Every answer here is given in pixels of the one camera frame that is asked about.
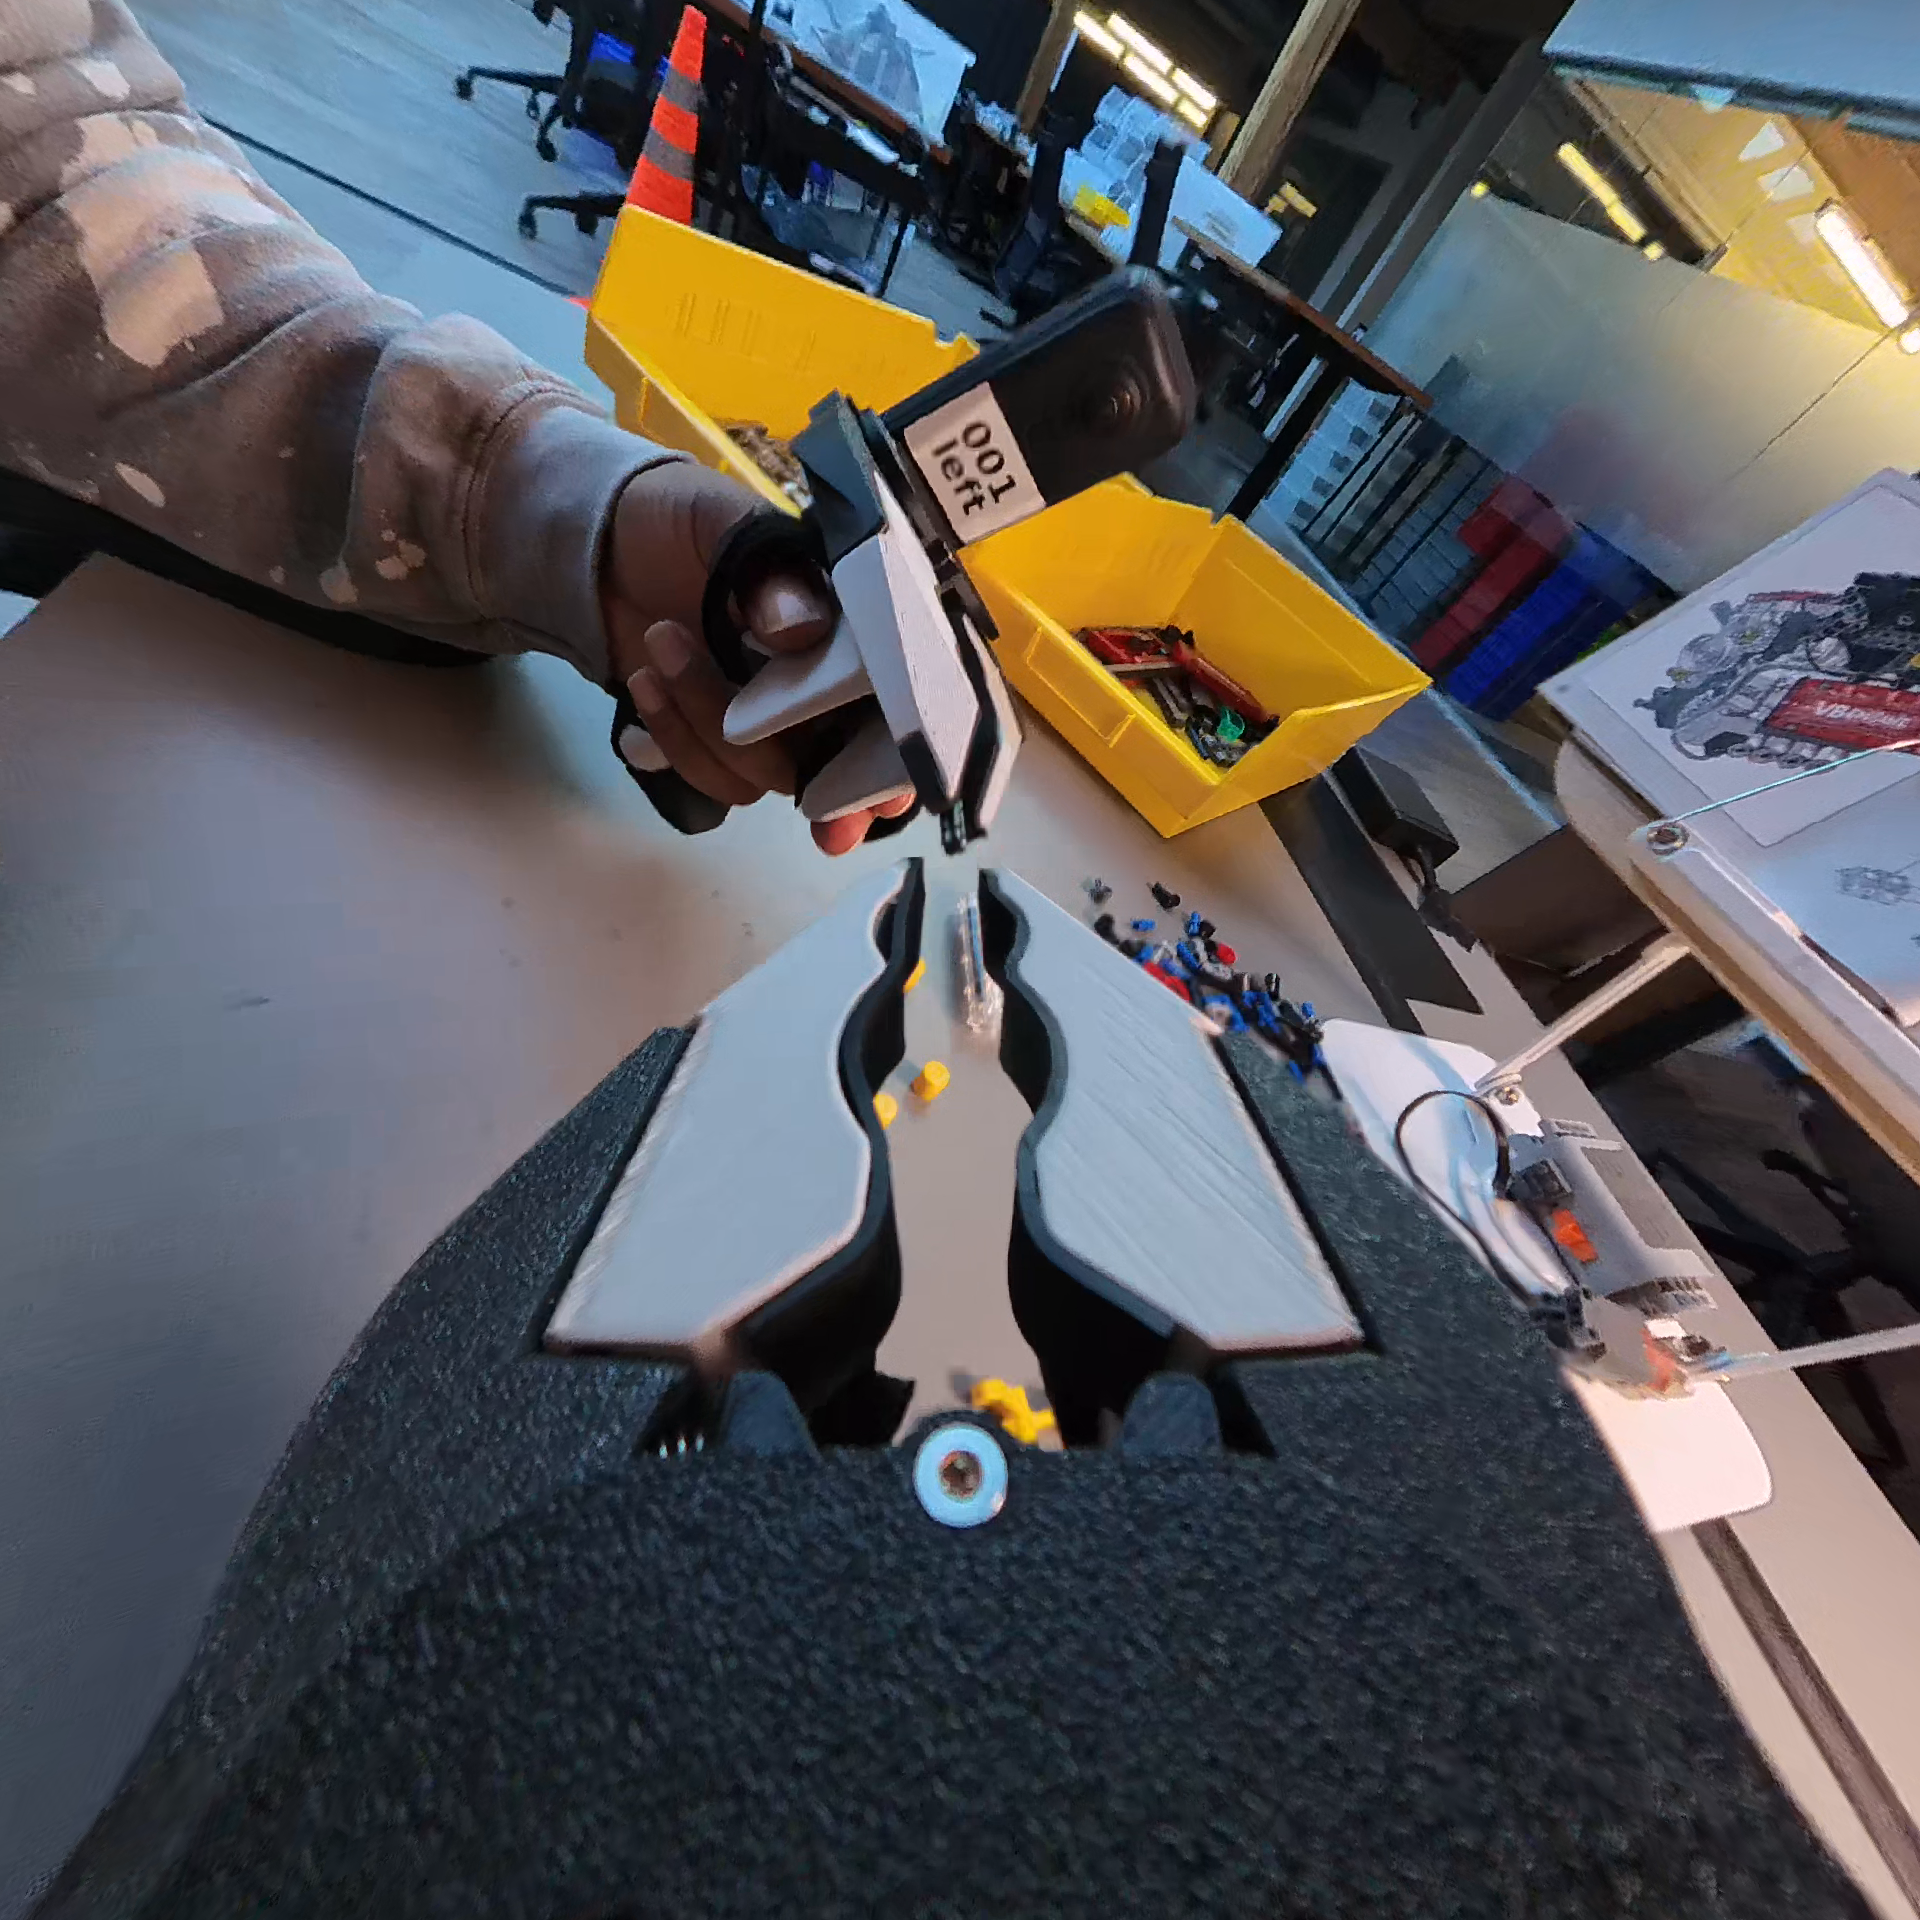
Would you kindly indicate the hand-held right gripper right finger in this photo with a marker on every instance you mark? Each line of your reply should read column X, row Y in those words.
column 1186, row 1185

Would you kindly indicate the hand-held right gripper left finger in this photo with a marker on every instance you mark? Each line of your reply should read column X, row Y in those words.
column 719, row 1185

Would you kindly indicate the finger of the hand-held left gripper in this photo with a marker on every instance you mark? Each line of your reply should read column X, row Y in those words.
column 1004, row 748
column 916, row 661

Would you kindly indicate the pile of mixed building parts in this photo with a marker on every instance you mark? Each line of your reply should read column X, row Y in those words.
column 1199, row 973

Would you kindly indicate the transparent cylinder block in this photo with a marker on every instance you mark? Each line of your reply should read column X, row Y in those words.
column 976, row 969

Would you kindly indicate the yellow piston crank assembly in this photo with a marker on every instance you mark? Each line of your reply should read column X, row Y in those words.
column 1007, row 1407

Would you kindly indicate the person's left forearm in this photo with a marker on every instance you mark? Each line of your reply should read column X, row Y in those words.
column 302, row 376

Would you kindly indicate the wooden standing desk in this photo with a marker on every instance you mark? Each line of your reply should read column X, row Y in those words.
column 1305, row 326

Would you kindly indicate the grey desk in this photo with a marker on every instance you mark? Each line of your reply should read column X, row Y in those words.
column 302, row 898
column 1845, row 1634

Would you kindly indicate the person's left hand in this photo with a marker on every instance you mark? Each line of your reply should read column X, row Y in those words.
column 661, row 599

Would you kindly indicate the heap of red black parts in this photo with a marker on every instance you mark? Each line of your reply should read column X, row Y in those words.
column 1153, row 648

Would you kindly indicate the white metal stand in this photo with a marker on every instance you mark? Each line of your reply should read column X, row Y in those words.
column 1396, row 1065

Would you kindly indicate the heap of small tan parts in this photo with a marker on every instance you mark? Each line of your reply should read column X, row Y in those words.
column 765, row 451

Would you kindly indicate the yellow plastic bin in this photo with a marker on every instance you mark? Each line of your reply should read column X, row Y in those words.
column 1320, row 661
column 719, row 316

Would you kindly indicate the grey storage racks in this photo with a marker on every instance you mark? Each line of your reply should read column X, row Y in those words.
column 1396, row 509

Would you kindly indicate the ceiling light strips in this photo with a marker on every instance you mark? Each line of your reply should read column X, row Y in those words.
column 1142, row 55

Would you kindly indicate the black power adapter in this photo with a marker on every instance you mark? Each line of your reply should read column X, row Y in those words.
column 1389, row 804

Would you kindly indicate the grey battery box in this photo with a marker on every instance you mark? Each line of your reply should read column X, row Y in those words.
column 1629, row 1217

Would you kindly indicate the orange traffic cone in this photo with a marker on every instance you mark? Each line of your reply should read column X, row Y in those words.
column 669, row 151

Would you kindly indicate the stacked blue red crates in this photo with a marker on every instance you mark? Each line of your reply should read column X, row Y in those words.
column 1545, row 599

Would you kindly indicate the black office chair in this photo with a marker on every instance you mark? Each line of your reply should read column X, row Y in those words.
column 623, row 106

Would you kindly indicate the light wooden stand board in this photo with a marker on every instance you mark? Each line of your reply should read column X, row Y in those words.
column 1598, row 804

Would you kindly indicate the white instruction booklet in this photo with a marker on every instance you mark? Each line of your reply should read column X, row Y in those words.
column 1726, row 646

